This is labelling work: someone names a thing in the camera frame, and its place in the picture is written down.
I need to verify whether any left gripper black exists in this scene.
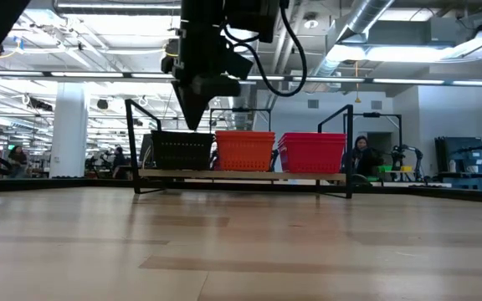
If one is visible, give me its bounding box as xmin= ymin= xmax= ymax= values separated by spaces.
xmin=161 ymin=37 xmax=254 ymax=132

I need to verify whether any black plastic basket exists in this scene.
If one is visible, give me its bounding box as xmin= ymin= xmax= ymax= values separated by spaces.
xmin=151 ymin=136 xmax=215 ymax=171
xmin=151 ymin=130 xmax=216 ymax=135
xmin=151 ymin=133 xmax=216 ymax=138

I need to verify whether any person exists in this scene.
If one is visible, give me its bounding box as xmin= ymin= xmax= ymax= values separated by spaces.
xmin=351 ymin=135 xmax=387 ymax=176
xmin=7 ymin=145 xmax=31 ymax=180
xmin=110 ymin=145 xmax=128 ymax=179

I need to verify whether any long ceiling light strip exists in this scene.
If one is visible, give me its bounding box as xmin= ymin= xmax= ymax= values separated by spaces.
xmin=0 ymin=69 xmax=482 ymax=88

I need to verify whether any white square pillar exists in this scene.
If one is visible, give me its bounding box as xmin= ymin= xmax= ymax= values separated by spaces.
xmin=49 ymin=81 xmax=90 ymax=179

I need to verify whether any bright ceiling light panel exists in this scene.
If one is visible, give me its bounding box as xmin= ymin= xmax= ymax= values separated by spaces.
xmin=326 ymin=41 xmax=482 ymax=64

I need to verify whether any blue panel workstation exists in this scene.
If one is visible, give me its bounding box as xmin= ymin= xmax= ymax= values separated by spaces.
xmin=434 ymin=135 xmax=482 ymax=191

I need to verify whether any wooden shelf with black frame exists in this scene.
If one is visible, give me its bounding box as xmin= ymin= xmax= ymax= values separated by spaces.
xmin=124 ymin=99 xmax=355 ymax=201

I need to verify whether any black aluminium table frame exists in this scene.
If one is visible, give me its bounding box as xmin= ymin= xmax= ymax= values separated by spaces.
xmin=0 ymin=177 xmax=482 ymax=206

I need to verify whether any yellow hanging pendant cord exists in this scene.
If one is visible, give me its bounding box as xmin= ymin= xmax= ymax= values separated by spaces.
xmin=352 ymin=60 xmax=362 ymax=105

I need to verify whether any black background gantry frame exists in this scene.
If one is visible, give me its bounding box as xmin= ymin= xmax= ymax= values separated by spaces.
xmin=343 ymin=111 xmax=403 ymax=168

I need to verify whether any silver ventilation duct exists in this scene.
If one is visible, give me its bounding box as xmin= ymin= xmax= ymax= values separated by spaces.
xmin=303 ymin=0 xmax=395 ymax=84

